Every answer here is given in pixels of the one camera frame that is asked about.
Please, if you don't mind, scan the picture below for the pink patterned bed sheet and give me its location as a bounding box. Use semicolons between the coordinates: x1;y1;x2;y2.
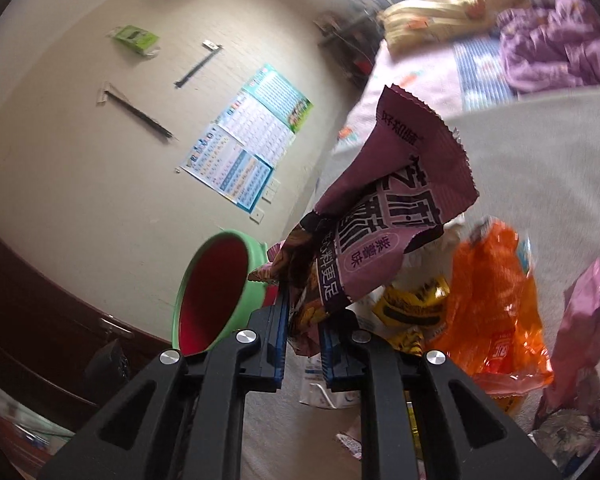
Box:
332;35;517;154

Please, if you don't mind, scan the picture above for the wall chart poster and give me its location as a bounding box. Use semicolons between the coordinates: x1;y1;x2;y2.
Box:
180;124;273;212
216;91;294;168

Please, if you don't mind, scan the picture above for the green wall box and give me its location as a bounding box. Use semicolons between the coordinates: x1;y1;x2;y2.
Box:
108;25;160;58

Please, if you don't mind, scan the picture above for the black hanging wall strip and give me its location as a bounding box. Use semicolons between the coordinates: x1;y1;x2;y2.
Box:
97;82;175;141

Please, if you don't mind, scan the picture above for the yellow Sable snack bag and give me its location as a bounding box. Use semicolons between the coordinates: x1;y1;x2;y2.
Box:
372;275;450;356

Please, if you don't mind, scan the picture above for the middle wall chart poster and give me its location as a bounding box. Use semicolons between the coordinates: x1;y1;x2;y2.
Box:
216;91;294;168

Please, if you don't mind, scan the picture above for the dark side table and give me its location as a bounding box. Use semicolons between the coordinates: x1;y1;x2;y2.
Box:
314;10;384;90

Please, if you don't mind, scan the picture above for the pink foil bag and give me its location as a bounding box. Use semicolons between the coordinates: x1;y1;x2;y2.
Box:
533;259;600;428

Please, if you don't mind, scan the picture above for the orange plastic bag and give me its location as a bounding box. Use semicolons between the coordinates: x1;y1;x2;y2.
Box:
432;218;554;396

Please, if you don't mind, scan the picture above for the white milk carton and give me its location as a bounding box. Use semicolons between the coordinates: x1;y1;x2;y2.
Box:
299;354;360;410

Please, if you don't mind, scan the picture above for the horizontal wall rail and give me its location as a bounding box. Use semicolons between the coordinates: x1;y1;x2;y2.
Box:
174;40;223;89

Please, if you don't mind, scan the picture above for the right green wall poster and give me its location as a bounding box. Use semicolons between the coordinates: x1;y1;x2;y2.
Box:
242;64;313;133

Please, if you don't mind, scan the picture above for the red bin with green rim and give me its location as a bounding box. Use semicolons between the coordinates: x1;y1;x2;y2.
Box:
172;230;277;356

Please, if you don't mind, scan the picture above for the purple quilt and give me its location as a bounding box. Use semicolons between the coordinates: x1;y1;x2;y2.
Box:
496;0;600;94

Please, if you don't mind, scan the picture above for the left wall chart poster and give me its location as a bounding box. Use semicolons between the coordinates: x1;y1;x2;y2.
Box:
180;124;273;212

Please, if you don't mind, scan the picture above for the purple snack bag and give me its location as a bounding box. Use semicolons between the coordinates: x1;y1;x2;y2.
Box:
265;86;479;356

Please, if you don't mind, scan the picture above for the dark wooden door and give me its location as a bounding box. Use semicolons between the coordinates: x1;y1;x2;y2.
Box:
0;239;170;431

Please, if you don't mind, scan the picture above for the yellow quilt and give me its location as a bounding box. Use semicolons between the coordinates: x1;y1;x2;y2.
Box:
379;0;530;60

